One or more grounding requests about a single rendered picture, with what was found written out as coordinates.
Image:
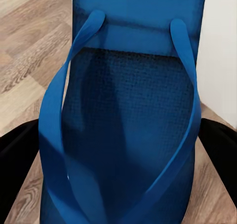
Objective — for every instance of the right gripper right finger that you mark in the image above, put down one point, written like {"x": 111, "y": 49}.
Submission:
{"x": 220, "y": 143}

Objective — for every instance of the sandal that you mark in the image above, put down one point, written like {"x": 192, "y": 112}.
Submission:
{"x": 121, "y": 149}

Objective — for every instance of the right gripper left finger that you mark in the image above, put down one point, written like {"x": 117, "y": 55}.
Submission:
{"x": 18, "y": 149}

